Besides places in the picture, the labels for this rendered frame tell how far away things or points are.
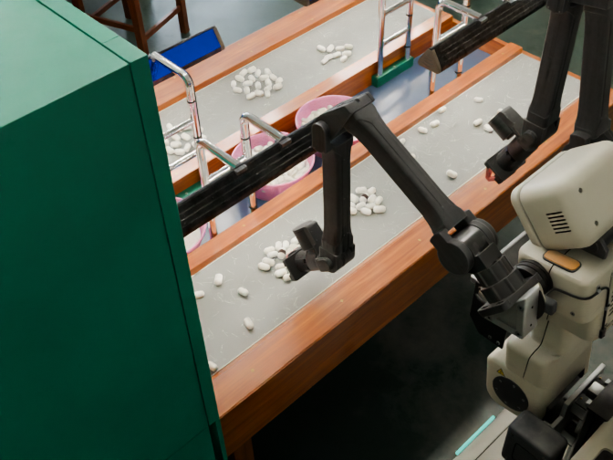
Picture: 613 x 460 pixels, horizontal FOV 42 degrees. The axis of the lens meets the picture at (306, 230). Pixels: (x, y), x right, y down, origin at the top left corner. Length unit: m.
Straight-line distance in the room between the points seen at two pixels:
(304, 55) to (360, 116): 1.45
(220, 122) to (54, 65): 1.61
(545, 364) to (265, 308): 0.74
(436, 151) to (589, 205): 1.09
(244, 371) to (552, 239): 0.82
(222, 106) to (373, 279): 0.96
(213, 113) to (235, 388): 1.14
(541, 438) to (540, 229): 0.55
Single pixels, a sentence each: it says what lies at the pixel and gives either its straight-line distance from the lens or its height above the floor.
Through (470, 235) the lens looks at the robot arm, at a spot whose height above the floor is 1.27.
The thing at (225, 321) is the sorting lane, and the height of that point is 0.74.
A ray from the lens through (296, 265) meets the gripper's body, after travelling 2.06.
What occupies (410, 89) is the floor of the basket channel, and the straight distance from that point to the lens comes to 2.99.
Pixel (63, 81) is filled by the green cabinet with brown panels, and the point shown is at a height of 1.79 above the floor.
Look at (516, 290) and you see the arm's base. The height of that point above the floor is 1.22.
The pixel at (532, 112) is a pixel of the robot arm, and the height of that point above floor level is 1.28.
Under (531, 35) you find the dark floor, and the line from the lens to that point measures 4.68.
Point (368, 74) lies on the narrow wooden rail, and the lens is 2.96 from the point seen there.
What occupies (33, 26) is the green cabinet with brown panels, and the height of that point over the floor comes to 1.79.
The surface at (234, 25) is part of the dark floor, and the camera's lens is 4.71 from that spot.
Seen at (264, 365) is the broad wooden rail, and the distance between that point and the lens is 2.01.
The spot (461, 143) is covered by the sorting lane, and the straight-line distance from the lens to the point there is 2.66.
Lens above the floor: 2.40
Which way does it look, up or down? 45 degrees down
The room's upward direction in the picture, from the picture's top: 2 degrees counter-clockwise
